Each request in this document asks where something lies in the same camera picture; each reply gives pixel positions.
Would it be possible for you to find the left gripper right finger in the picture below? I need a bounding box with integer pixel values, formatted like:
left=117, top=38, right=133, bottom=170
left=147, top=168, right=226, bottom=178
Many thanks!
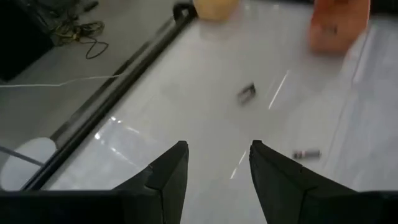
left=249, top=139, right=357, bottom=224

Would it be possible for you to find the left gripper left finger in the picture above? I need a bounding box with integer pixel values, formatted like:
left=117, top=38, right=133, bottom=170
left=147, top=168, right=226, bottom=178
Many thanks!
left=112, top=140, right=190, bottom=224

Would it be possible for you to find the yellow plastic bin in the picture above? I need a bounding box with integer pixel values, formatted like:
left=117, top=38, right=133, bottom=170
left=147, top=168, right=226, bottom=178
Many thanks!
left=192, top=0, right=240, bottom=22

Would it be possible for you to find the small grey battery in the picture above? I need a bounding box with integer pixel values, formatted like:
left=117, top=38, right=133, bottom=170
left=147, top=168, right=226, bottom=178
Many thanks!
left=292, top=149, right=322, bottom=160

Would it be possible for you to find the black battery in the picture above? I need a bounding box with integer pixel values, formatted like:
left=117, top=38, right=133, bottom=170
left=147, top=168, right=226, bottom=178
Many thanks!
left=236, top=82, right=257, bottom=106

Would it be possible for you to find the white floor stand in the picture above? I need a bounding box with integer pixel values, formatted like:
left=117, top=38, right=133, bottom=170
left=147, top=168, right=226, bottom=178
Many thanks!
left=0, top=136, right=58, bottom=191

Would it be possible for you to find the orange plastic bin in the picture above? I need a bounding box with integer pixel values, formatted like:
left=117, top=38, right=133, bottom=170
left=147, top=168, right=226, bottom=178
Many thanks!
left=307, top=0, right=371, bottom=54

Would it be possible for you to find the black bulky object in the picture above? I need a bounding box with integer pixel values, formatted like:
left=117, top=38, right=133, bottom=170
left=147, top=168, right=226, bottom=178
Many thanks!
left=0, top=0, right=100, bottom=82

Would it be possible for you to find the black table frame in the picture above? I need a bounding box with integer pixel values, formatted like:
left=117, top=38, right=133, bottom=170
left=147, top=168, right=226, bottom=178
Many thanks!
left=20, top=1, right=198, bottom=191

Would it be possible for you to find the white cable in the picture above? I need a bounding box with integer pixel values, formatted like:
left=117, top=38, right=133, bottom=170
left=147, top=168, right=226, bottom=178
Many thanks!
left=0, top=74, right=123, bottom=88

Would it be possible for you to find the black and yellow cable bundle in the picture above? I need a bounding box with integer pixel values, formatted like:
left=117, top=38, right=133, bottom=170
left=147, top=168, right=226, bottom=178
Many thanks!
left=49, top=18, right=109, bottom=60

